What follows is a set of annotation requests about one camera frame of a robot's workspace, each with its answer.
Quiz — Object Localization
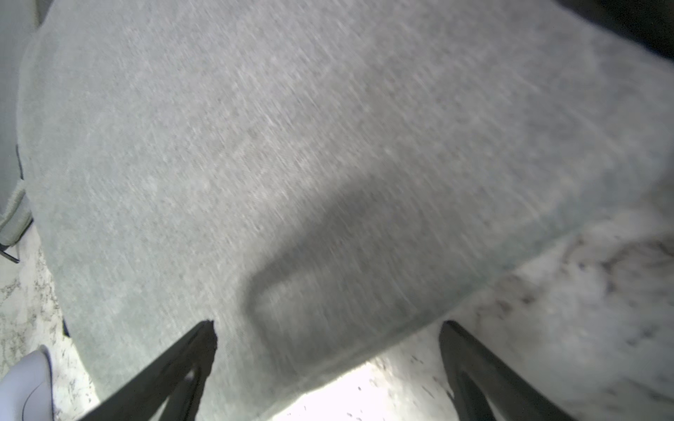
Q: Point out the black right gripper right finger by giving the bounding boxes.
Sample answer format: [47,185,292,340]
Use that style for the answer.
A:
[439,320,573,421]

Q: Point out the lilac computer mouse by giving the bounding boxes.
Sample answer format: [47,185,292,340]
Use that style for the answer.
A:
[1,346,54,421]

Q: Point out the grey laptop bag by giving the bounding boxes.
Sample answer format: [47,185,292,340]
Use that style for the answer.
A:
[1,0,52,262]
[17,1,673,420]

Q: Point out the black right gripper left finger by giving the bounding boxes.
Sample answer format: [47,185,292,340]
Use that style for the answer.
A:
[83,320,218,421]

